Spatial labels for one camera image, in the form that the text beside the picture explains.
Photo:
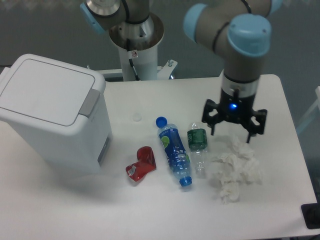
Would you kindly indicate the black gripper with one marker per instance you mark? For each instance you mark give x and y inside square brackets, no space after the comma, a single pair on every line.
[237,110]

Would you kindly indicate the crumpled white tissue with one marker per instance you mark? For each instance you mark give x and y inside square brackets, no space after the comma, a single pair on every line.
[229,168]
[229,192]
[242,149]
[252,172]

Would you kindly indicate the green label plastic bottle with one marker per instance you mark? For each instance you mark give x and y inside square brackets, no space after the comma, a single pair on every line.
[198,147]

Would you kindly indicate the blue label plastic bottle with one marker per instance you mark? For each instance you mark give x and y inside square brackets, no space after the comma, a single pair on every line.
[177,157]

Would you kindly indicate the blue bottle cap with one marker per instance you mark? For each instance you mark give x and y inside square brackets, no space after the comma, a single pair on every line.
[161,121]

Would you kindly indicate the white push-button trash can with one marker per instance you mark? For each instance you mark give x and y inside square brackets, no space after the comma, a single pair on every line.
[59,109]

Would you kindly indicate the crumpled white tissue lower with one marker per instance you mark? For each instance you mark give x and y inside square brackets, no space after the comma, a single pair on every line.
[229,192]

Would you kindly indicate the crushed red can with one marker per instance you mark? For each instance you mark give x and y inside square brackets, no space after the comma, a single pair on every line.
[145,164]

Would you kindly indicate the crumpled white tissue middle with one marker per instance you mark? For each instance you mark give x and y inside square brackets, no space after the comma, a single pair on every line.
[229,168]

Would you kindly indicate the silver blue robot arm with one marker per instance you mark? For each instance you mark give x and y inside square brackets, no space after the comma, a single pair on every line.
[238,31]

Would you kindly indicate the black device at edge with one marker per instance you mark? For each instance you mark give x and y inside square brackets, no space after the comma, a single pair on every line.
[311,215]

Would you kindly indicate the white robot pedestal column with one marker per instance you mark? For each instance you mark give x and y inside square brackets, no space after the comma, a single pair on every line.
[137,46]

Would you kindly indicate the crumpled white tissue right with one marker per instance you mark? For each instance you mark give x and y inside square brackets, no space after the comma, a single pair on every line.
[252,172]

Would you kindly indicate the white mounting bracket with bolt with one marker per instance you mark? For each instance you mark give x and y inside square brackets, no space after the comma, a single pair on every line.
[166,72]

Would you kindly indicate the crumpled white tissue upper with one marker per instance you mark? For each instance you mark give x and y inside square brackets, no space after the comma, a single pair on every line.
[242,149]

